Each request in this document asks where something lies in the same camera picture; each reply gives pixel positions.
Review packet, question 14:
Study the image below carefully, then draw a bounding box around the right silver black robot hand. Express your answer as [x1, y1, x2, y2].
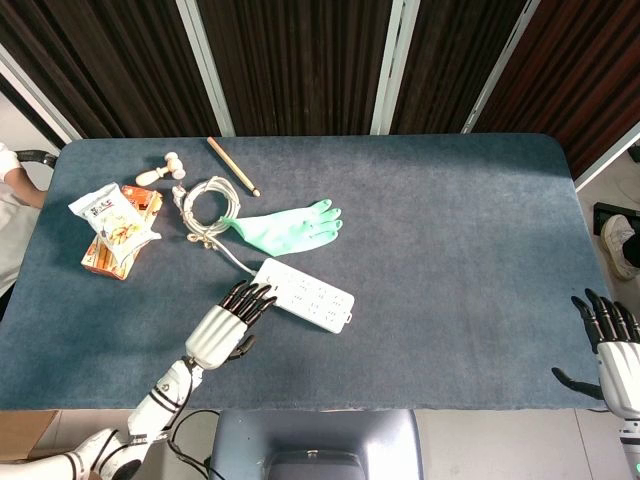
[551, 288, 640, 419]

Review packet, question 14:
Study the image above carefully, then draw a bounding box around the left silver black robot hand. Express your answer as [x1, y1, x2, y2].
[184, 280, 279, 371]

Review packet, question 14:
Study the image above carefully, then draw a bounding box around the white power strip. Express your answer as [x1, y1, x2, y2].
[253, 257, 356, 335]

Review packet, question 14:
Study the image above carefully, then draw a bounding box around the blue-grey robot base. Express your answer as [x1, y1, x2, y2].
[209, 409, 425, 480]

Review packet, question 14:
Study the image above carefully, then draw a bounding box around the green rubber glove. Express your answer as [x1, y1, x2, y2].
[219, 198, 344, 258]

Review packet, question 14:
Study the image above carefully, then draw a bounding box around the white sneaker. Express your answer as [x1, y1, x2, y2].
[599, 213, 640, 281]

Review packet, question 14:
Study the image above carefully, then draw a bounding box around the orange snack box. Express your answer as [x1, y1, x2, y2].
[80, 184, 165, 281]

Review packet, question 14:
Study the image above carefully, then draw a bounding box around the black floor object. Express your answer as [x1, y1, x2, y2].
[593, 202, 640, 236]

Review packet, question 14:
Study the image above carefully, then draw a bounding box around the white snack bag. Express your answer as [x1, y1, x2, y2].
[67, 182, 162, 261]

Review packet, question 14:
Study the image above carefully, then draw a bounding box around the wooden drumstick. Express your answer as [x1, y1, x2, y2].
[206, 136, 262, 199]

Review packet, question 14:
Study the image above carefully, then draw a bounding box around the small wooden mallet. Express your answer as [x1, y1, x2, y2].
[134, 152, 187, 187]

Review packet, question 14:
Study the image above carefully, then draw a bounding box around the cardboard box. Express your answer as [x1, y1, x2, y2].
[0, 409, 61, 461]

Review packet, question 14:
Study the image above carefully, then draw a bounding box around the person in white clothing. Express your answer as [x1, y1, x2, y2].
[0, 142, 49, 296]

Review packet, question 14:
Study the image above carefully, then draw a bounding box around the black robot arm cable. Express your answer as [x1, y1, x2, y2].
[167, 408, 221, 480]

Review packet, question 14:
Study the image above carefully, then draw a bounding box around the white cable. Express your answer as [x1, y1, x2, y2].
[171, 175, 261, 279]

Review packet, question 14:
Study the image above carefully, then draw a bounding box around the grey partition frame post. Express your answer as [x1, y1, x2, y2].
[0, 44, 84, 146]
[369, 0, 421, 135]
[460, 0, 541, 134]
[573, 122, 640, 192]
[175, 0, 236, 137]

